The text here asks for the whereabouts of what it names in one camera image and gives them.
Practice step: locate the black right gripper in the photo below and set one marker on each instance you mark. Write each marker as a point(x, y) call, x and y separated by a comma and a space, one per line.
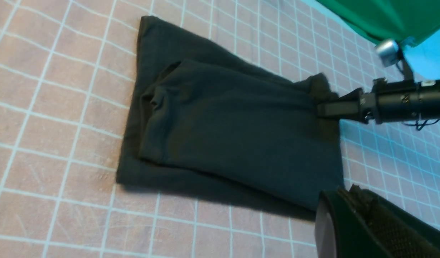
point(401, 101)

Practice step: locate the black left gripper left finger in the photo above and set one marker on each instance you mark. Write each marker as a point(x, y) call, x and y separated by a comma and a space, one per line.
point(338, 231)

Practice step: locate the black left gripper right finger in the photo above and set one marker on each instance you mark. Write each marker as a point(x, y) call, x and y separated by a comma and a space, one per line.
point(397, 233)

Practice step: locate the gray long-sleeved shirt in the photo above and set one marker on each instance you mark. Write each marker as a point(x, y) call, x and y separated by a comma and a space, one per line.
point(204, 123)

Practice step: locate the green backdrop cloth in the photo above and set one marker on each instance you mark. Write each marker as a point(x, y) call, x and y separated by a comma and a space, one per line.
point(409, 22)

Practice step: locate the pink checkered tablecloth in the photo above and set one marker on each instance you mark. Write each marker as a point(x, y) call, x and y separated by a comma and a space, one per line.
point(67, 70)

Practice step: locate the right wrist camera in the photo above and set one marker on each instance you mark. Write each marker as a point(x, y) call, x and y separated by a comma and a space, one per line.
point(391, 54)

